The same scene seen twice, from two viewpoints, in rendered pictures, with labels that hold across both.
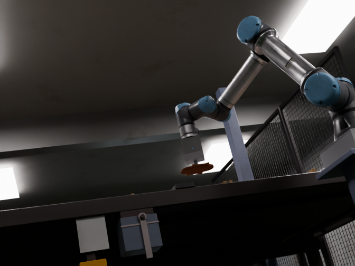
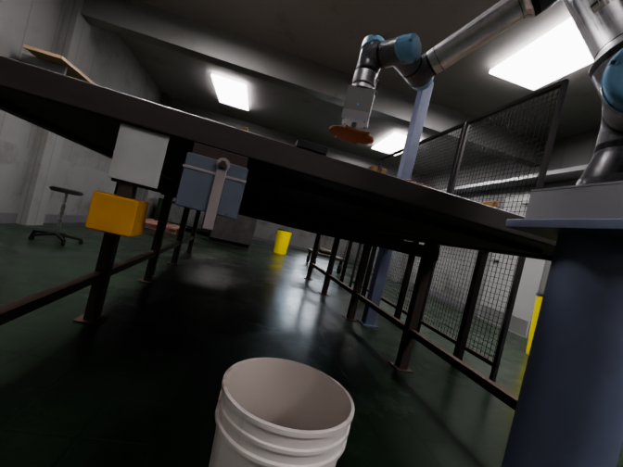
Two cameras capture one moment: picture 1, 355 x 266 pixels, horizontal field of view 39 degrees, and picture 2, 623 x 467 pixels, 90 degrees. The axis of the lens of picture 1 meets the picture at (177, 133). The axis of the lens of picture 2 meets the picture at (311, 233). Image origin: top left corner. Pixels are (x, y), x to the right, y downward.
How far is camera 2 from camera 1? 1.16 m
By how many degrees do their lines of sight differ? 23
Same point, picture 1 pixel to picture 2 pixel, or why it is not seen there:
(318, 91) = not seen: outside the picture
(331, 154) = (556, 202)
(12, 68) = not seen: outside the picture
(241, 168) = (406, 159)
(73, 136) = (292, 76)
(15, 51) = not seen: outside the picture
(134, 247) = (190, 204)
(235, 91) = (457, 46)
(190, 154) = (350, 111)
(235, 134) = (417, 128)
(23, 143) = (252, 65)
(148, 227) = (225, 183)
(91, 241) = (132, 166)
